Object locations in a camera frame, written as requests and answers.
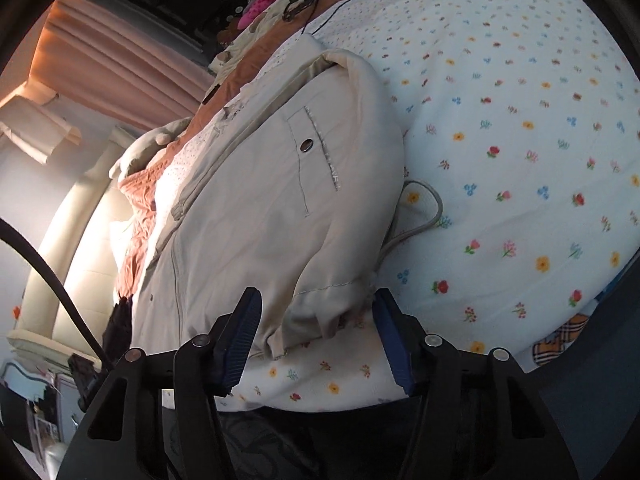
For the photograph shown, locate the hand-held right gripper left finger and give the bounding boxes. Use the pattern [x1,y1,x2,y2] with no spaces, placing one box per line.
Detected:
[55,287,263,480]

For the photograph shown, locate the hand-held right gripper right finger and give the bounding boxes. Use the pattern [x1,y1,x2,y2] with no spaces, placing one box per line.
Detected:
[372,288,578,480]

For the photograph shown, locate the beige jacket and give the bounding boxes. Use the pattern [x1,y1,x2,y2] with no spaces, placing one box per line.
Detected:
[135,35,446,361]

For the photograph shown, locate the black folded clothes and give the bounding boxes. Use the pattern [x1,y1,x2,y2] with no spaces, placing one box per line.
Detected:
[102,296,135,361]

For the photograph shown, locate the cream padded headboard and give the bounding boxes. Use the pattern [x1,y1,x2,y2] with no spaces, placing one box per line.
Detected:
[7,127,146,361]

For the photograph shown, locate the person's patterned dark pants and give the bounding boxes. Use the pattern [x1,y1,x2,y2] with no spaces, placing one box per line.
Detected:
[165,395,481,480]

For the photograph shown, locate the orange blanket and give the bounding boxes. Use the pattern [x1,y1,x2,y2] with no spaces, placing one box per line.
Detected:
[115,0,378,301]

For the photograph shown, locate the beige plush pillow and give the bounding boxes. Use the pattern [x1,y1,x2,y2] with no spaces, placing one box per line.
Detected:
[109,117,193,181]

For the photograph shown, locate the floral bed sheet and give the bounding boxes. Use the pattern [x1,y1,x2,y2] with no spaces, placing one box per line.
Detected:
[165,0,640,413]

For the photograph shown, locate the cream patterned quilt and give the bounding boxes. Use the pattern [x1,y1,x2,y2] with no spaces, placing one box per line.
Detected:
[207,7,281,81]

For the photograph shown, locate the pink curtain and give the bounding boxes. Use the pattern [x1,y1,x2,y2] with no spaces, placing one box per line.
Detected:
[32,0,216,133]

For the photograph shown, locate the pink garment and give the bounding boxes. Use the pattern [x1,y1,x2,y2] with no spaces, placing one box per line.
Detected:
[237,0,286,28]

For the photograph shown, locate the black glasses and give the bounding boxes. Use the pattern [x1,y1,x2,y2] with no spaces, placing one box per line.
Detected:
[281,0,321,22]

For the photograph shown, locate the thick black gripper cable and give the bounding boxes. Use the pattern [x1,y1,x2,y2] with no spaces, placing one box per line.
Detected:
[0,217,117,373]

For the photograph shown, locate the thin black cable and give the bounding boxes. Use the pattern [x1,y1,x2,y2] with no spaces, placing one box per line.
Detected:
[300,0,363,37]

